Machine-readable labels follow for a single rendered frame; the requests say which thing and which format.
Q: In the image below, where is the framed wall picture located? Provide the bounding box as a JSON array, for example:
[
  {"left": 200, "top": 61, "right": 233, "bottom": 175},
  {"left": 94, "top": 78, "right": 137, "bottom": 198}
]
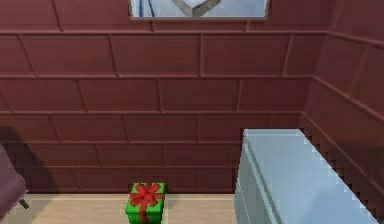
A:
[{"left": 128, "top": 0, "right": 270, "bottom": 20}]

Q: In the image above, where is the pale blue cabinet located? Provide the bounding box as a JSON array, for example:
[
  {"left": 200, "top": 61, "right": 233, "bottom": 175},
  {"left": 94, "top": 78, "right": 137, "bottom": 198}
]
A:
[{"left": 233, "top": 128, "right": 381, "bottom": 224}]

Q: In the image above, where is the purple armchair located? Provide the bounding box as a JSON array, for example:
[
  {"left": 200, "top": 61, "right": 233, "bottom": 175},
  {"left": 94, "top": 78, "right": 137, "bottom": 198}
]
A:
[{"left": 0, "top": 143, "right": 30, "bottom": 221}]

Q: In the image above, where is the green gift box red ribbon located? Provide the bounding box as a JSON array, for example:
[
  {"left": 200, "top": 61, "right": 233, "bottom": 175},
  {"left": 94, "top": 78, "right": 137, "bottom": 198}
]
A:
[{"left": 124, "top": 181, "right": 167, "bottom": 224}]

